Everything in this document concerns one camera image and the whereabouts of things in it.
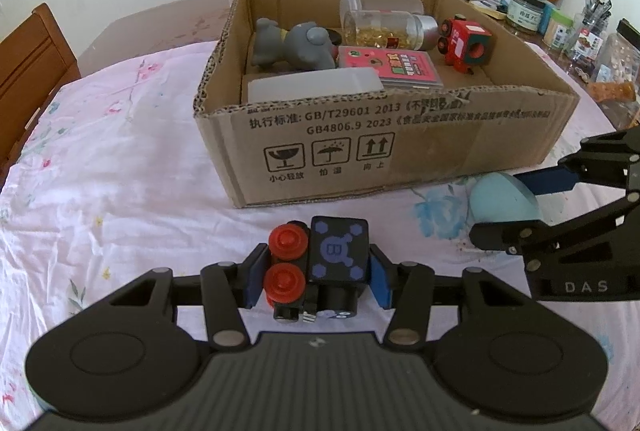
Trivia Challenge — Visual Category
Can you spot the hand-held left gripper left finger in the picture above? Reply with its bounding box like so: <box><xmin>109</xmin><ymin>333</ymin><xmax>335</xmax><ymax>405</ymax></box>
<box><xmin>107</xmin><ymin>243</ymin><xmax>271</xmax><ymax>349</ymax></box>

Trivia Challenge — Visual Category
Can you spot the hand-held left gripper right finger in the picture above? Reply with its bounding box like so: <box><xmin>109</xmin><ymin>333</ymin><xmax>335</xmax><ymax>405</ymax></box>
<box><xmin>369</xmin><ymin>245</ymin><xmax>531</xmax><ymax>347</ymax></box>

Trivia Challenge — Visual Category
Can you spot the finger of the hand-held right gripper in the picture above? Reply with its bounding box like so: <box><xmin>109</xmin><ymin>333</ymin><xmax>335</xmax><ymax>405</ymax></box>
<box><xmin>515</xmin><ymin>127</ymin><xmax>640</xmax><ymax>198</ymax></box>
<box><xmin>469</xmin><ymin>192</ymin><xmax>640</xmax><ymax>258</ymax></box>

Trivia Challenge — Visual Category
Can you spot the light blue dome toy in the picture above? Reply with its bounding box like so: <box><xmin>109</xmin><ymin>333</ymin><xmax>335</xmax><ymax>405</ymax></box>
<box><xmin>468</xmin><ymin>172</ymin><xmax>543</xmax><ymax>224</ymax></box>

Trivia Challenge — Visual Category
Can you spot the black toy train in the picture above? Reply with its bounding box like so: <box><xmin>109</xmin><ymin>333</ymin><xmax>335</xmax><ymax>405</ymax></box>
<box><xmin>263</xmin><ymin>215</ymin><xmax>372</xmax><ymax>324</ymax></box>

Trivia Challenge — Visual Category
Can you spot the cardboard box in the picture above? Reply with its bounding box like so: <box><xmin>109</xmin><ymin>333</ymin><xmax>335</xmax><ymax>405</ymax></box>
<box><xmin>194</xmin><ymin>0</ymin><xmax>581</xmax><ymax>209</ymax></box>

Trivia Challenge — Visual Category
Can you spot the red toy train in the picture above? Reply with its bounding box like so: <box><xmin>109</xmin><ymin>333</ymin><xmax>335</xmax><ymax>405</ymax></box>
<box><xmin>437</xmin><ymin>15</ymin><xmax>493</xmax><ymax>74</ymax></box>

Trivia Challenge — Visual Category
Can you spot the pink card box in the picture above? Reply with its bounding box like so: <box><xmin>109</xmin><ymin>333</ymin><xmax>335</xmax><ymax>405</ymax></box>
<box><xmin>336</xmin><ymin>45</ymin><xmax>443</xmax><ymax>88</ymax></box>

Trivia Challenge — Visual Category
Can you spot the white translucent plastic box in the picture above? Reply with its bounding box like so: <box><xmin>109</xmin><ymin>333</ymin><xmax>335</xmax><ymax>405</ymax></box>
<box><xmin>247</xmin><ymin>67</ymin><xmax>385</xmax><ymax>104</ymax></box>

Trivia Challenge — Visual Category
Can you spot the clear jar of gold flakes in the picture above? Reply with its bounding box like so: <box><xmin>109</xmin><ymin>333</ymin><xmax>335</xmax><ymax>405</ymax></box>
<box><xmin>342</xmin><ymin>10</ymin><xmax>440</xmax><ymax>52</ymax></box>

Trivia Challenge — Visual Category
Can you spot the grey elephant toy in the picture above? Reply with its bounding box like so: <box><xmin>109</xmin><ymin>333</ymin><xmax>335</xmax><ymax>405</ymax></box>
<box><xmin>252</xmin><ymin>17</ymin><xmax>338</xmax><ymax>73</ymax></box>

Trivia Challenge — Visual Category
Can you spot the orange snack packet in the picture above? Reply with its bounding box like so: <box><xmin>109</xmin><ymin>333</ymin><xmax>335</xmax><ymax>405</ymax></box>
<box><xmin>587</xmin><ymin>81</ymin><xmax>638</xmax><ymax>102</ymax></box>

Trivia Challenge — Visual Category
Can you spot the green-lidded container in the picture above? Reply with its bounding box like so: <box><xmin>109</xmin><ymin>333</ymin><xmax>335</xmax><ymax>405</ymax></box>
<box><xmin>542</xmin><ymin>8</ymin><xmax>576</xmax><ymax>52</ymax></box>

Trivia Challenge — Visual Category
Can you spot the clear jar of utensils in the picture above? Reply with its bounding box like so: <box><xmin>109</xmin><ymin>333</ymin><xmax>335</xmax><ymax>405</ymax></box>
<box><xmin>570</xmin><ymin>0</ymin><xmax>613</xmax><ymax>62</ymax></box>

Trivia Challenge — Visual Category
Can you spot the pink floral tablecloth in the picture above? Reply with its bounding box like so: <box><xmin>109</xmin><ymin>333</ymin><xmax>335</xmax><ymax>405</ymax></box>
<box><xmin>0</xmin><ymin>36</ymin><xmax>640</xmax><ymax>412</ymax></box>

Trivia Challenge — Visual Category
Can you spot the empty clear plastic jar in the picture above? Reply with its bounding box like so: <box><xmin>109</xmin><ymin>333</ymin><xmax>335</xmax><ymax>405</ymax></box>
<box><xmin>340</xmin><ymin>0</ymin><xmax>425</xmax><ymax>19</ymax></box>

